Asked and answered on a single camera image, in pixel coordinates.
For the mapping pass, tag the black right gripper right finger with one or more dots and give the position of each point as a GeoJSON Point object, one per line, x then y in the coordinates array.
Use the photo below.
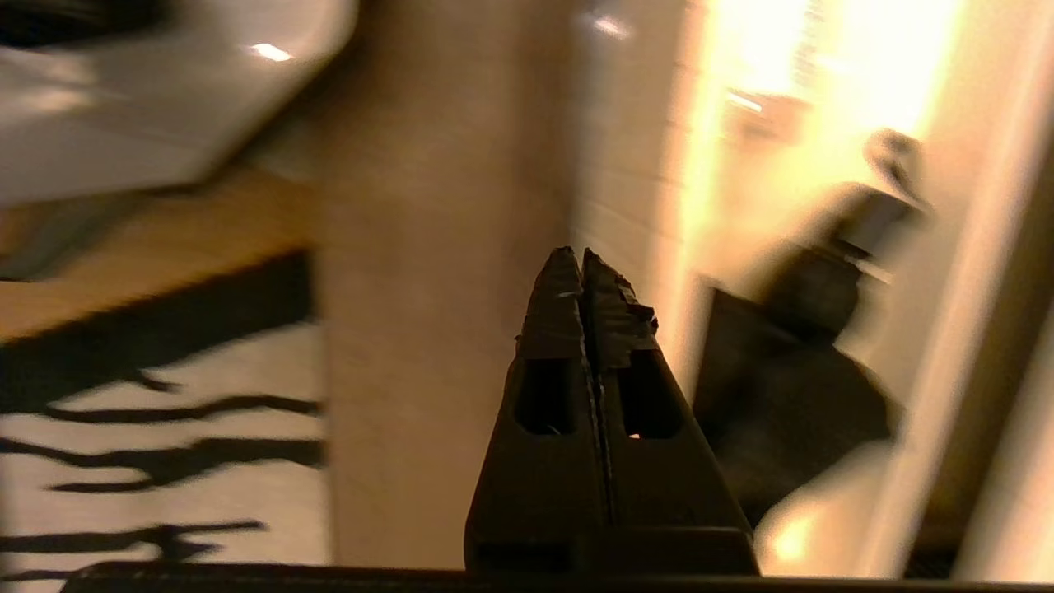
{"type": "Point", "coordinates": [675, 494]}

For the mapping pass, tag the light grey robot base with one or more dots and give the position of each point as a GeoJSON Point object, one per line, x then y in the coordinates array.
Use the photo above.
{"type": "Point", "coordinates": [165, 107]}

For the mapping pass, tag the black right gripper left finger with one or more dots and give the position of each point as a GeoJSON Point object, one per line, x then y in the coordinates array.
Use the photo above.
{"type": "Point", "coordinates": [535, 461]}

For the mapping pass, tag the white black striped rug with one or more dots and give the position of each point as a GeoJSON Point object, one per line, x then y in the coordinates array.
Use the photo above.
{"type": "Point", "coordinates": [123, 511]}

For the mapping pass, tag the black umbrella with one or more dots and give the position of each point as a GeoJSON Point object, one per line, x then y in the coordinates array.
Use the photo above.
{"type": "Point", "coordinates": [782, 395]}

